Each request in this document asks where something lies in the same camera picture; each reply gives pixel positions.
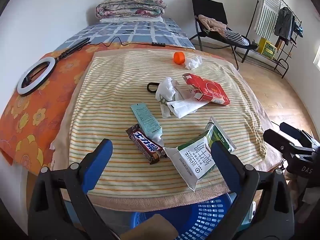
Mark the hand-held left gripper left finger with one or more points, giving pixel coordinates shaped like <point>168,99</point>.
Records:
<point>97,162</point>

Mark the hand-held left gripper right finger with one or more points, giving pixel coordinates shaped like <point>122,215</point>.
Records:
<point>222,160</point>

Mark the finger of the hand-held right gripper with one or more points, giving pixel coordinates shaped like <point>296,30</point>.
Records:
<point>282,140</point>
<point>290,128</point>

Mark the green and white milk carton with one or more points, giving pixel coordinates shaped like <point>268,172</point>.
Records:
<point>192,160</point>

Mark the brown chocolate bar wrapper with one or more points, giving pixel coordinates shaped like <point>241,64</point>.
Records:
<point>146,145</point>

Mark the blue plastic laundry basket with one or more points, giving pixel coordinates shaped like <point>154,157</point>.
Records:
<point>200,220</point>

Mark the teal squeeze tube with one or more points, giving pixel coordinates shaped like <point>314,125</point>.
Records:
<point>146,120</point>

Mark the white paper packet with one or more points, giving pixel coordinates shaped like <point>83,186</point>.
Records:
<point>182,107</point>

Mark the red cardboard box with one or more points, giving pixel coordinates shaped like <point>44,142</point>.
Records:
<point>212,90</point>

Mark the white plastic bag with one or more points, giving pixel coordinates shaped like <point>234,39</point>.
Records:
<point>167,88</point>

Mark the bright window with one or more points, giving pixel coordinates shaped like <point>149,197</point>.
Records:
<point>318,62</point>

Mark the striped cream towel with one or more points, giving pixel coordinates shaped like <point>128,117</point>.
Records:
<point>112,92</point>

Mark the black clothes rack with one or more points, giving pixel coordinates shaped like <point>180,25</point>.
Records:
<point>257,52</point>

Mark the orange floral bed sheet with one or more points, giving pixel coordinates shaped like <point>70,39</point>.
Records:
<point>37,105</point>

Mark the yellow plastic crate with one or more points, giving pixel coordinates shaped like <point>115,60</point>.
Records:
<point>267,47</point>

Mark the brown cardboard piece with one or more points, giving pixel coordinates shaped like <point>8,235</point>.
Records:
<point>150,230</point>

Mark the teal hanging garment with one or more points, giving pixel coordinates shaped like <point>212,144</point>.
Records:
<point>298,30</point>

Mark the crumpled white tissue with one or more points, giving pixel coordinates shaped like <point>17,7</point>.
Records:
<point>193,62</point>

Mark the striped grey garment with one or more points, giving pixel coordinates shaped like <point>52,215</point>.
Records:
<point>235,38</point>

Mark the dark hanging jacket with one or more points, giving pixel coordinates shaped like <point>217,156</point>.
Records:
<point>283,22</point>

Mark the orange ball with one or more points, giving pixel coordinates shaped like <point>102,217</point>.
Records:
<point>179,57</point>

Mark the black light stand pole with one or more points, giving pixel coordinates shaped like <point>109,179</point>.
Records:
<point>75,46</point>

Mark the green striped hanging towel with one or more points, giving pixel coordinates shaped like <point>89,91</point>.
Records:
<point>267,10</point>

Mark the beige garment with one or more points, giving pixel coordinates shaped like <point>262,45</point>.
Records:
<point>212,23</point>

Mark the blue plaid bed sheet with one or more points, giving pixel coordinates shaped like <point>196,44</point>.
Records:
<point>140,31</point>

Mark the black folding chair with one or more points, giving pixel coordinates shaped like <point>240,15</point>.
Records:
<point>207,5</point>

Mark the folded floral quilt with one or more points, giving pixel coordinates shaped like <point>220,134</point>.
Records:
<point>130,6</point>

